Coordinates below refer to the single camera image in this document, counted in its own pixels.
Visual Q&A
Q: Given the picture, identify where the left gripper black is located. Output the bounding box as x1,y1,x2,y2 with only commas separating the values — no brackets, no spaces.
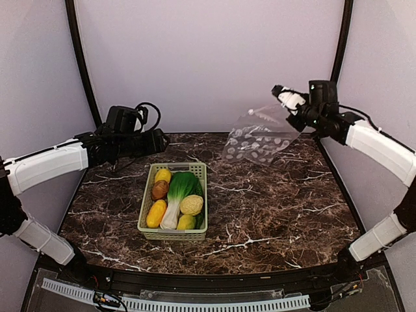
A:
116,128,170,159

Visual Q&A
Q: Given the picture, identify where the green white bok choy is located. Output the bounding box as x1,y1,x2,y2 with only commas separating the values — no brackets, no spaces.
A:
160,172,203,229

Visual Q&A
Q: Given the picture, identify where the clear zip top bag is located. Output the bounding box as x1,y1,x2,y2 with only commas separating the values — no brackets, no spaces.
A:
222,105,300,165

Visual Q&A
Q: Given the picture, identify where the yellow green mango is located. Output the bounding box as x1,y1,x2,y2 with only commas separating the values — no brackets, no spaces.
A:
176,214,196,230

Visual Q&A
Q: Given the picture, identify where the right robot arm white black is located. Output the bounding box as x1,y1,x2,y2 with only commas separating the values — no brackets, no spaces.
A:
276,80,415,282

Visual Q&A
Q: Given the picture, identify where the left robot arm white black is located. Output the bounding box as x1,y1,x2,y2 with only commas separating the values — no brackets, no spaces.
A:
1,102,170,283

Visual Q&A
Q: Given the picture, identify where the yellow lemon top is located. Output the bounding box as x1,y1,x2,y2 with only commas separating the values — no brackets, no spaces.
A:
154,168,172,184

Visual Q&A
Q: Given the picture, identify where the brown potato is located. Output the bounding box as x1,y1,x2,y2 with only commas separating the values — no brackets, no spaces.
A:
151,180,170,201

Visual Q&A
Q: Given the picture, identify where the beige plastic basket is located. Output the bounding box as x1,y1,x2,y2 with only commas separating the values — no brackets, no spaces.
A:
137,162,208,241

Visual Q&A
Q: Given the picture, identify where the dark green cucumber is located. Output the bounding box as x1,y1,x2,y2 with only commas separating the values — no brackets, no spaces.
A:
194,212,205,229

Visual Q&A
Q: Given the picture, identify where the right clear acrylic plate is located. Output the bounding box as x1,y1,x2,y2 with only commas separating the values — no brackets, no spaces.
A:
330,265,396,312

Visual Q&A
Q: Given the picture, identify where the clear acrylic plate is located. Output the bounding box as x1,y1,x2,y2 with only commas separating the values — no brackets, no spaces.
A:
21,268,97,311
330,265,396,312

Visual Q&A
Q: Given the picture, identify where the left clear acrylic plate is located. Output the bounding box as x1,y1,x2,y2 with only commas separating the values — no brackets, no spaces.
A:
21,268,97,311

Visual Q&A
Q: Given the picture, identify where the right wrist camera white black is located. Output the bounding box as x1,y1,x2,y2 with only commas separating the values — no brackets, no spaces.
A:
272,85,309,116

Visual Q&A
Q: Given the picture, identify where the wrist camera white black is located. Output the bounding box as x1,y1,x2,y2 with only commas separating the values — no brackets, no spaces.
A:
135,102,161,132
272,85,309,116

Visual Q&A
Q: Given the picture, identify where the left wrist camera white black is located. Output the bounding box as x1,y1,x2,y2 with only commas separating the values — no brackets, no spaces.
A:
135,102,161,132

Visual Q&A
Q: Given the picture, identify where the right black frame post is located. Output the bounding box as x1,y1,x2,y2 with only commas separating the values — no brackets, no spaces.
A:
330,0,354,83

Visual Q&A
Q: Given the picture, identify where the black curved front rail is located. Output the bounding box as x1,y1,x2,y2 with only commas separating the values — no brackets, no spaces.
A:
35,253,387,293

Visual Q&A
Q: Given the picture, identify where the white slotted cable duct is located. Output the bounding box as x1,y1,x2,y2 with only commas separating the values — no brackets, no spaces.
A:
41,278,311,312

